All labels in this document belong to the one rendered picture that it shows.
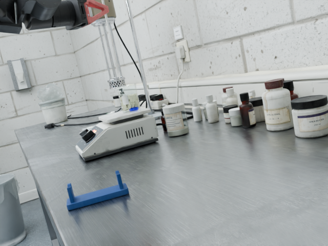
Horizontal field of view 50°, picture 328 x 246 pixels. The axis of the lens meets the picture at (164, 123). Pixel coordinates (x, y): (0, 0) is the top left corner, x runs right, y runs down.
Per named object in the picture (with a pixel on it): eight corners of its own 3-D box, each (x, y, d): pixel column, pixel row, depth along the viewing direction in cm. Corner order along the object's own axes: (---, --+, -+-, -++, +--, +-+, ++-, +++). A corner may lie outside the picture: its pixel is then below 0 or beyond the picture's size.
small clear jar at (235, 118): (241, 127, 89) (238, 110, 88) (228, 127, 92) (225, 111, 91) (248, 123, 92) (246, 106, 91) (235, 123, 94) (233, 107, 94)
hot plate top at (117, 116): (107, 123, 87) (106, 119, 87) (98, 119, 98) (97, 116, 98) (152, 112, 91) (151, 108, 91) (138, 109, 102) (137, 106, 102)
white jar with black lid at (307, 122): (291, 133, 74) (286, 99, 73) (324, 127, 73) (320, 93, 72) (300, 140, 67) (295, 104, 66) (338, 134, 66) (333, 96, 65)
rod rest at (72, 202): (67, 211, 56) (62, 190, 55) (68, 204, 59) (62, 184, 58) (129, 194, 58) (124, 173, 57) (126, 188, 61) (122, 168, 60)
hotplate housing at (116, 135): (84, 163, 85) (76, 131, 84) (77, 154, 97) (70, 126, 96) (168, 139, 92) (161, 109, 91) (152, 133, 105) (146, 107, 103)
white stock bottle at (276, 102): (273, 125, 84) (266, 79, 82) (298, 124, 80) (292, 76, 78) (262, 132, 80) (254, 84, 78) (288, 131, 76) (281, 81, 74)
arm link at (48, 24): (14, 10, 79) (23, 35, 79) (20, -4, 74) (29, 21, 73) (45, 8, 83) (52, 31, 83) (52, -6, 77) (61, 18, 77)
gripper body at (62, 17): (67, 3, 88) (37, 5, 84) (83, -8, 80) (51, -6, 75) (72, 30, 89) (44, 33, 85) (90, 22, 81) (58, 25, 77)
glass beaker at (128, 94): (143, 112, 91) (136, 80, 90) (122, 116, 90) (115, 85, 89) (140, 109, 97) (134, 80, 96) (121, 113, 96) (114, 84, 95)
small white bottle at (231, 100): (241, 118, 100) (235, 88, 98) (229, 120, 100) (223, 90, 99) (240, 116, 103) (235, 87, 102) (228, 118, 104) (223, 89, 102)
